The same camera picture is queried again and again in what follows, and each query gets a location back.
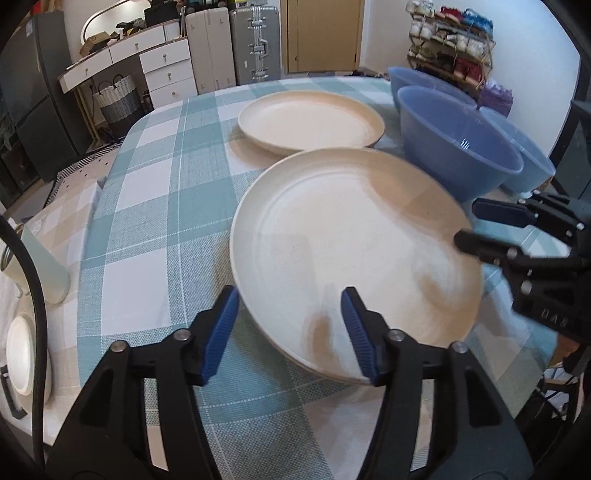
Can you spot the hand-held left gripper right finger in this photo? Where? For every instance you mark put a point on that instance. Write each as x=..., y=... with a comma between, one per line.
x=358, y=332

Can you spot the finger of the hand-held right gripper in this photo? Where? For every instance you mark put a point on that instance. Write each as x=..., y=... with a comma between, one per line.
x=501, y=213
x=485, y=247

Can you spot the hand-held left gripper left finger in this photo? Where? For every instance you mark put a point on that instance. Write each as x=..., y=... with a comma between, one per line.
x=221, y=332

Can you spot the light blue bowl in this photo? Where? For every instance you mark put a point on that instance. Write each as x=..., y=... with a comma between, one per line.
x=531, y=161

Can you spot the beige plate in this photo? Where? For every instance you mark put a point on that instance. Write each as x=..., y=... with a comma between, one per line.
x=309, y=120
x=332, y=221

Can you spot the purple rolled mat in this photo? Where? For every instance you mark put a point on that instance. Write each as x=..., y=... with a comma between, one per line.
x=498, y=97

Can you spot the teal checked tablecloth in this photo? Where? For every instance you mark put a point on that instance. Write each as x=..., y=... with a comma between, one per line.
x=161, y=207

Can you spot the shoe rack with shoes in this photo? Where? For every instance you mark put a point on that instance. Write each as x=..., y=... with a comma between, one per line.
x=450, y=41

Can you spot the pale tumbler cup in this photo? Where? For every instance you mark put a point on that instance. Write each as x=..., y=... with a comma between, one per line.
x=44, y=263

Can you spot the beige checked cloth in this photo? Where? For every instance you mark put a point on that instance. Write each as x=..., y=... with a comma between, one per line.
x=64, y=212

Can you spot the white round dish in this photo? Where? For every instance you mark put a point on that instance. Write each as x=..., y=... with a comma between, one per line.
x=21, y=360

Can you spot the woven laundry basket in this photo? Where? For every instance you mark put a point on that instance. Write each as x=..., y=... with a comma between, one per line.
x=117, y=104

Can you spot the wooden door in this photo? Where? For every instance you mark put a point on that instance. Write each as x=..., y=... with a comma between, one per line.
x=323, y=34

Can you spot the white drawer dresser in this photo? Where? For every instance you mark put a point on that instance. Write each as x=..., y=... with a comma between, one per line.
x=161, y=60

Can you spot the beige suitcase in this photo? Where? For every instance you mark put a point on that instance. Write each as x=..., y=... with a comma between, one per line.
x=210, y=50

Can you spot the silver suitcase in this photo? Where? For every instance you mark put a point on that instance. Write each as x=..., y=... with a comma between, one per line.
x=254, y=44

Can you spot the dark grey fridge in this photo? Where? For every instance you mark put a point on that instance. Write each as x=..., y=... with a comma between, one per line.
x=41, y=92

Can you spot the arched mirror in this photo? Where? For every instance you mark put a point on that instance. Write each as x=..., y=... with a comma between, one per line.
x=115, y=18

